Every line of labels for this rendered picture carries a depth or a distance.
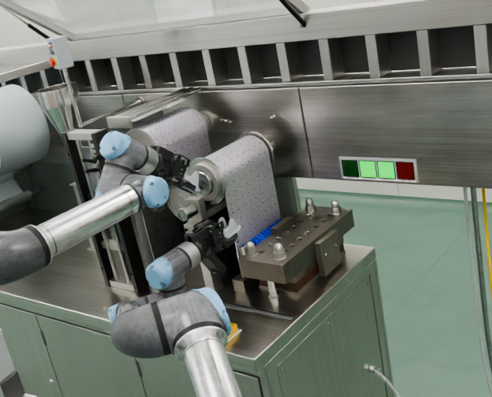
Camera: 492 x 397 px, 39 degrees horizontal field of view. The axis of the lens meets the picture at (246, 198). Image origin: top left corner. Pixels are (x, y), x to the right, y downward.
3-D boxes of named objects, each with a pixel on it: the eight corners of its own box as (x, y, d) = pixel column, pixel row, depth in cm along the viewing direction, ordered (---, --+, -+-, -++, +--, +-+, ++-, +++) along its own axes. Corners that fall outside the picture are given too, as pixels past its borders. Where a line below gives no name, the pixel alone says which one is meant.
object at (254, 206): (236, 253, 206) (225, 196, 200) (280, 221, 223) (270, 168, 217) (238, 253, 206) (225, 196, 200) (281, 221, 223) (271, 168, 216)
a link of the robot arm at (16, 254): (-15, 252, 132) (166, 164, 165) (-43, 244, 139) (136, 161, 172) (4, 304, 136) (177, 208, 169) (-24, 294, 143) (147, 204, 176)
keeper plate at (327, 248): (319, 276, 206) (314, 243, 202) (336, 261, 213) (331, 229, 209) (326, 277, 204) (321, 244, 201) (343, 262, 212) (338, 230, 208)
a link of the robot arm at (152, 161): (144, 171, 179) (123, 169, 184) (156, 176, 182) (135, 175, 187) (152, 144, 180) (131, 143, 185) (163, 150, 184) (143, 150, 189)
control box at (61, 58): (49, 70, 227) (40, 39, 224) (68, 64, 230) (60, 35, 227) (55, 71, 221) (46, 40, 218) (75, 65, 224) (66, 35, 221)
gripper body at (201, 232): (225, 219, 195) (198, 237, 186) (231, 246, 198) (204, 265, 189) (205, 217, 199) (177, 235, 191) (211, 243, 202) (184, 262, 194)
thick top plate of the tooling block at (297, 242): (241, 276, 202) (237, 257, 200) (312, 221, 230) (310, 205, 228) (285, 284, 192) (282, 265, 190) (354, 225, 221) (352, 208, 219)
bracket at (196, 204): (199, 294, 212) (177, 204, 202) (212, 284, 217) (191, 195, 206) (210, 297, 209) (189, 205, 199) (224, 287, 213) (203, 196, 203)
